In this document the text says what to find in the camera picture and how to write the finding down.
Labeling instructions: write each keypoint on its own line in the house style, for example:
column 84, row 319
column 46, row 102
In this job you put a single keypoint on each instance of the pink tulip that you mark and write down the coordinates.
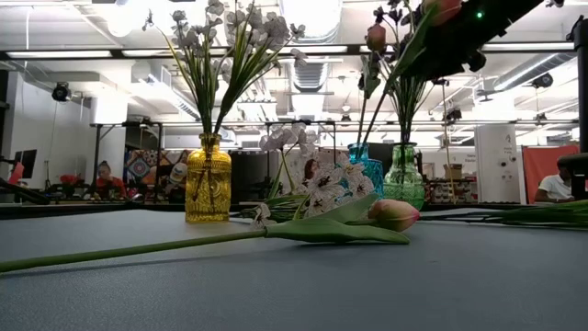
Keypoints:
column 443, row 10
column 395, row 215
column 376, row 37

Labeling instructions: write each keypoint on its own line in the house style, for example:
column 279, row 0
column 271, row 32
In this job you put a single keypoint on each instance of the white dark-centred flower bunch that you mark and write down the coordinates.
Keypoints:
column 328, row 184

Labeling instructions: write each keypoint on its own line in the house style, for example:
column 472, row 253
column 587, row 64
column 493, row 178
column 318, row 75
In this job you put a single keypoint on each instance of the black background robot arm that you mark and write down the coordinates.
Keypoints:
column 20, row 193

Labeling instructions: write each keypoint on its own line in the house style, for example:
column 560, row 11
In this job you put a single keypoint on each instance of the green glass vase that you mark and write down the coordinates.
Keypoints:
column 404, row 179

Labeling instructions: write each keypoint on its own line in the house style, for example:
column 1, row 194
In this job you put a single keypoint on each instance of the blue glass vase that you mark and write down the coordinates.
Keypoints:
column 374, row 172

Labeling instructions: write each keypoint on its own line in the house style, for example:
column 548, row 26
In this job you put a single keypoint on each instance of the yellow glass vase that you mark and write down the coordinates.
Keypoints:
column 207, row 193

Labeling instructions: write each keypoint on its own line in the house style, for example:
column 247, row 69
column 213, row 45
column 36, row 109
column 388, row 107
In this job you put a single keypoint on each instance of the black ceiling spotlight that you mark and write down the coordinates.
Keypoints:
column 543, row 80
column 61, row 92
column 452, row 114
column 345, row 118

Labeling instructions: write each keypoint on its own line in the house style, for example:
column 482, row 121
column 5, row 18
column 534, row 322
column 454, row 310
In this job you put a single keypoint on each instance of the cardboard box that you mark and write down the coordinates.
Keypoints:
column 453, row 171

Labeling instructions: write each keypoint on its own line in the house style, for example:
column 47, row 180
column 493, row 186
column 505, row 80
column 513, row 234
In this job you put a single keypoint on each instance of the black overhead light beam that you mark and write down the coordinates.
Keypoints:
column 321, row 48

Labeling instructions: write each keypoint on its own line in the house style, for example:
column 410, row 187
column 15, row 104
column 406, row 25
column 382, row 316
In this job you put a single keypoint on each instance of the storage shelf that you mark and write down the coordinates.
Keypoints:
column 452, row 190

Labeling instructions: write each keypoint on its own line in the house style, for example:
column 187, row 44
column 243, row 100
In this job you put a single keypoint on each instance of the orange partition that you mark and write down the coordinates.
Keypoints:
column 542, row 165

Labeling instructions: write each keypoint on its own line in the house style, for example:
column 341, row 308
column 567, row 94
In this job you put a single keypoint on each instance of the black partition panel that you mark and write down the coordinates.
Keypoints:
column 248, row 172

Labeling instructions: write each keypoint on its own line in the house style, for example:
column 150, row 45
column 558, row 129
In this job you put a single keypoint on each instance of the colourful patterned quilt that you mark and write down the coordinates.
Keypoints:
column 140, row 167

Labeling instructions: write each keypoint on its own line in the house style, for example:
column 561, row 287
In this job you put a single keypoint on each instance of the red object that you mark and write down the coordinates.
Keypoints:
column 70, row 179

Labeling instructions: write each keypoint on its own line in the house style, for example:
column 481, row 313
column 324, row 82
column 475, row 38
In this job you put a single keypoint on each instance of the black frame post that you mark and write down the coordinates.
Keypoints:
column 582, row 92

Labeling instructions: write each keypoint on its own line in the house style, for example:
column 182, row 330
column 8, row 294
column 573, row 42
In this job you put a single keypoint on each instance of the silver ventilation duct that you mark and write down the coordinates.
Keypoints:
column 317, row 76

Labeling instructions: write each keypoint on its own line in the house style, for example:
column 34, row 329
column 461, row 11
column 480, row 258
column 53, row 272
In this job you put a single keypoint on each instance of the black equipment mount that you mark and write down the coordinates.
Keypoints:
column 578, row 177

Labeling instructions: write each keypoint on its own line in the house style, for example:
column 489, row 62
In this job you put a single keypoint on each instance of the black frame stand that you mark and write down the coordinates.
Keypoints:
column 301, row 122
column 96, row 151

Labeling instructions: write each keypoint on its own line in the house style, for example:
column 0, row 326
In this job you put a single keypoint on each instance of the black table frame rail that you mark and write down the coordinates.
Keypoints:
column 92, row 210

